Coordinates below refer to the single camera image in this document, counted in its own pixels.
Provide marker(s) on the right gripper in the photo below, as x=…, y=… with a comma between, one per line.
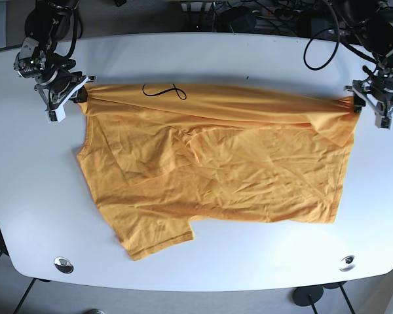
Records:
x=55, y=83

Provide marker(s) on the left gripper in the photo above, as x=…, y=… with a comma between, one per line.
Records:
x=376, y=90

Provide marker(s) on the yellow printed T-shirt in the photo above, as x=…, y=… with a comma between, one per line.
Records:
x=155, y=160

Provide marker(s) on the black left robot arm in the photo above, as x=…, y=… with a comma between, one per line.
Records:
x=375, y=33

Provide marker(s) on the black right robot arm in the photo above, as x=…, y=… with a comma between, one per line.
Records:
x=51, y=31

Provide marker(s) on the black electronics box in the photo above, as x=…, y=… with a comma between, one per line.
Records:
x=310, y=24

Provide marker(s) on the black power adapter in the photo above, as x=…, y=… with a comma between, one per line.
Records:
x=235, y=20

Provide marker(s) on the right chrome table grommet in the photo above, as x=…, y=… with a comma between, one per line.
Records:
x=347, y=263

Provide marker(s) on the chrome table grommet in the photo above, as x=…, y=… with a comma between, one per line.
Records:
x=63, y=265
x=347, y=263

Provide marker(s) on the left chrome table grommet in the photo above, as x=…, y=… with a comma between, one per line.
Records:
x=63, y=265

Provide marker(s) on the black round stand base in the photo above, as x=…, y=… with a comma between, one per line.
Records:
x=307, y=295

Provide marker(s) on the grey sneaker shoe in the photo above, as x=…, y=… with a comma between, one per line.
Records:
x=95, y=311

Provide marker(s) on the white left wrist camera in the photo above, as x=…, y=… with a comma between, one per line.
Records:
x=383, y=122

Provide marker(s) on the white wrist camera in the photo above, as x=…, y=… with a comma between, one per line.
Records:
x=383, y=122
x=56, y=115

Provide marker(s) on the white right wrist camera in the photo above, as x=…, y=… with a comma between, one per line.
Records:
x=56, y=115

